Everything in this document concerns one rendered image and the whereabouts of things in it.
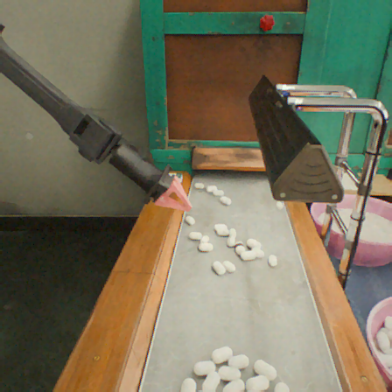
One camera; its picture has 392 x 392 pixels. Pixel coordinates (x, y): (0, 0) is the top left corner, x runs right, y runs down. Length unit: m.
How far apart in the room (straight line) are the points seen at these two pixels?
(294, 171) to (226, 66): 0.80
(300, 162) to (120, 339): 0.41
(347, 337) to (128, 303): 0.39
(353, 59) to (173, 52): 0.55
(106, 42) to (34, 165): 0.87
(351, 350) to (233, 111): 0.81
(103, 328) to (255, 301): 0.29
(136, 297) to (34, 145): 1.71
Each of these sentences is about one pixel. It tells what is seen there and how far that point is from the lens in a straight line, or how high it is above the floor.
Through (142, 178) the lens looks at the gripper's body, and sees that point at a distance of 0.72.
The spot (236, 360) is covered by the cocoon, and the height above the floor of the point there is 0.76.
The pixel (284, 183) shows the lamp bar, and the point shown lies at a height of 1.06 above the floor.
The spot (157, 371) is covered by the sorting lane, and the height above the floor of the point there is 0.74.
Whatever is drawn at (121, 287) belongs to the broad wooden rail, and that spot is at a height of 0.76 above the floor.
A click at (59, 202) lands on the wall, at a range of 2.38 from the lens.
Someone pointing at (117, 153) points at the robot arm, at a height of 0.99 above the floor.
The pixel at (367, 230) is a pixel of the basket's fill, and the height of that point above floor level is 0.73.
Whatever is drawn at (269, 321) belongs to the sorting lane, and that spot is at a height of 0.74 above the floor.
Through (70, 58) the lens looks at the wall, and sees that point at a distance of 2.08.
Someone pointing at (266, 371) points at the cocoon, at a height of 0.76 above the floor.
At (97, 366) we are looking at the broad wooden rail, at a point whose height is 0.76.
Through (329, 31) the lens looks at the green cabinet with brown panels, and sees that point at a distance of 1.18.
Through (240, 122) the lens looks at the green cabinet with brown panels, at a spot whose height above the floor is 0.94.
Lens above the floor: 1.22
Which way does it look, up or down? 26 degrees down
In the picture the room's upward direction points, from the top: straight up
